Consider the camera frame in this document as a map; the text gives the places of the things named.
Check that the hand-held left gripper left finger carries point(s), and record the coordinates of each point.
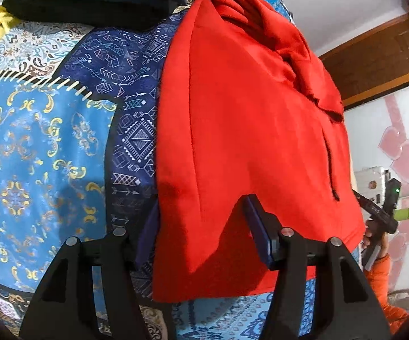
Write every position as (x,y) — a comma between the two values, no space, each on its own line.
(147,235)

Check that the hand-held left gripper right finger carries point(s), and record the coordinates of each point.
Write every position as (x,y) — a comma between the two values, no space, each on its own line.
(259,226)

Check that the red zip jacket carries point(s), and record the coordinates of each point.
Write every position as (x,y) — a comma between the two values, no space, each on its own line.
(243,113)

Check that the person's right forearm orange sleeve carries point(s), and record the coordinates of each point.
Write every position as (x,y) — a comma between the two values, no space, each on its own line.
(385,290)

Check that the person's right hand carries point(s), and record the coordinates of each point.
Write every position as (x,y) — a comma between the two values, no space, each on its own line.
(366,239)

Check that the white heart sticker sliding door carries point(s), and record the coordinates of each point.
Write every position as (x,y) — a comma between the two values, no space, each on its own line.
(402,141)

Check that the white fan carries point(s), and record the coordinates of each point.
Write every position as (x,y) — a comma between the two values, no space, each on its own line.
(406,299)

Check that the blue patchwork blanket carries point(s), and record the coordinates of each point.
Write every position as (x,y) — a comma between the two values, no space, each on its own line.
(48,148)

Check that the wooden wardrobe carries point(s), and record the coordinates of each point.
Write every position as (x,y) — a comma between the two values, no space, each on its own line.
(378,56)

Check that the black folded garment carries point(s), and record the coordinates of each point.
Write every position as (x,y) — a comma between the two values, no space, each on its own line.
(94,16)

